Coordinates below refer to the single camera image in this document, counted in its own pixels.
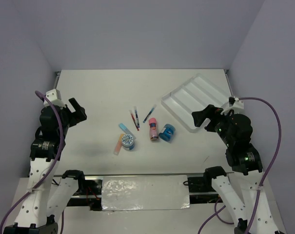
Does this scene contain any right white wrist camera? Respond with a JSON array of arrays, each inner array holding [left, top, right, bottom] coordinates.
[[221, 97, 244, 115]]

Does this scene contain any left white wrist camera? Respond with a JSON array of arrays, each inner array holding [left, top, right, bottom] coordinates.
[[45, 89, 65, 108]]

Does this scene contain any red pen refill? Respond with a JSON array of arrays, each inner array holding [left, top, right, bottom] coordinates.
[[129, 110, 139, 131]]

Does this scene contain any white compartment tray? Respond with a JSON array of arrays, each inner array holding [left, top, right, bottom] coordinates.
[[161, 73, 232, 133]]

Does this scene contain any blue jar patterned lid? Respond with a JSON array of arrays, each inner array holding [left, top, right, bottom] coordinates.
[[121, 134, 135, 151]]

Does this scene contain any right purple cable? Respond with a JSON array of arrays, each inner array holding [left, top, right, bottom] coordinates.
[[197, 97, 282, 234]]

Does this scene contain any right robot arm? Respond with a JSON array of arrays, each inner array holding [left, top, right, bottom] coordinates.
[[192, 105, 282, 234]]

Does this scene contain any silver foil sheet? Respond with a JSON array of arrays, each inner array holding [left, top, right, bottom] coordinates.
[[101, 175, 190, 211]]

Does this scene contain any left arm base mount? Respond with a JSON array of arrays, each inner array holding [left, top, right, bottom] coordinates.
[[67, 179, 102, 211]]

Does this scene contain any pink capped tube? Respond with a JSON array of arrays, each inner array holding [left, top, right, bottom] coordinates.
[[148, 117, 159, 141]]

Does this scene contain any orange glue stick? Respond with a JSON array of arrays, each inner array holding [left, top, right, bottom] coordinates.
[[114, 134, 124, 156]]

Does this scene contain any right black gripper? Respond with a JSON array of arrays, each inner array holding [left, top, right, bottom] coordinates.
[[191, 103, 235, 145]]

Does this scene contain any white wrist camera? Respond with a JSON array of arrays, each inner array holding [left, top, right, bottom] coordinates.
[[45, 89, 65, 108], [221, 97, 244, 115]]

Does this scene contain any dark blue pen refill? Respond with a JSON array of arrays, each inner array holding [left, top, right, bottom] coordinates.
[[143, 104, 157, 123]]

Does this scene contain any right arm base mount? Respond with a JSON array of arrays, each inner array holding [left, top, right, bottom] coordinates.
[[183, 173, 219, 204]]

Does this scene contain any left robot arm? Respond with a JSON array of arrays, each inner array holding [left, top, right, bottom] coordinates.
[[0, 95, 87, 234]]

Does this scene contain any blue capped glue stick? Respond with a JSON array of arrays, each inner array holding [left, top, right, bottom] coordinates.
[[118, 123, 132, 135]]

